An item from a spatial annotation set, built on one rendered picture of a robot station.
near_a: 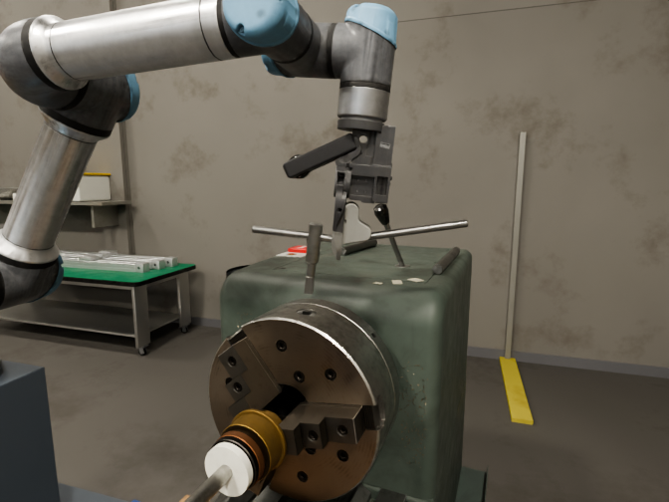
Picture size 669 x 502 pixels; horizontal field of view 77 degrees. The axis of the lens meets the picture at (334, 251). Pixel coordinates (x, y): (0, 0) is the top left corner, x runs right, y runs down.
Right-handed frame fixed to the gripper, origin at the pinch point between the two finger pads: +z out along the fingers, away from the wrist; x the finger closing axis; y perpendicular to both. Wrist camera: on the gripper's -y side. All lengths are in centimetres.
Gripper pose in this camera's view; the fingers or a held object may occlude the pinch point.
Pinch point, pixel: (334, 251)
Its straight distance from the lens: 66.8
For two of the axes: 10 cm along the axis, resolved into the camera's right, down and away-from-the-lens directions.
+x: 0.5, -1.9, 9.8
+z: -1.0, 9.8, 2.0
